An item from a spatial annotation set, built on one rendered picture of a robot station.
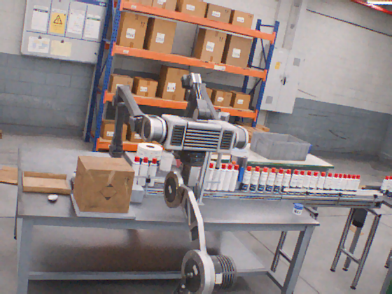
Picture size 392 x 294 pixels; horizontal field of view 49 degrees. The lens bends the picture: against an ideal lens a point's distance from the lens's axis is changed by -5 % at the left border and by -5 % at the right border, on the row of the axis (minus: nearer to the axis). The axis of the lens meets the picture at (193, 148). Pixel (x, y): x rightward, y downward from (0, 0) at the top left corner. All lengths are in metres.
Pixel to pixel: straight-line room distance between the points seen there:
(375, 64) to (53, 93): 7.01
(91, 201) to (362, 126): 8.81
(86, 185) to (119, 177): 0.20
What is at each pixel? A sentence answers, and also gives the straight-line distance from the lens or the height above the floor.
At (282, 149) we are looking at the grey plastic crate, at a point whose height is 0.93.
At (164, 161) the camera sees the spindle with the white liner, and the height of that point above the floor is 0.99.
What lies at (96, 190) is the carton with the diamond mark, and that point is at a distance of 2.61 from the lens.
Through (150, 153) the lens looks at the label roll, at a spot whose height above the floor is 1.00.
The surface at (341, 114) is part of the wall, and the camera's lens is 10.23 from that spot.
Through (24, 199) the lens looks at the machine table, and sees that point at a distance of 2.79.
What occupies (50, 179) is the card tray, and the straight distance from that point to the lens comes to 3.12.
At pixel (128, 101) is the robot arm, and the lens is 2.58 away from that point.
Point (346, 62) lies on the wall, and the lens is 9.98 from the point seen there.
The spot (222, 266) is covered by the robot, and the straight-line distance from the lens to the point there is 2.13.
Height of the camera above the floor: 1.95
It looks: 14 degrees down
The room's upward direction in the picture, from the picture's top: 12 degrees clockwise
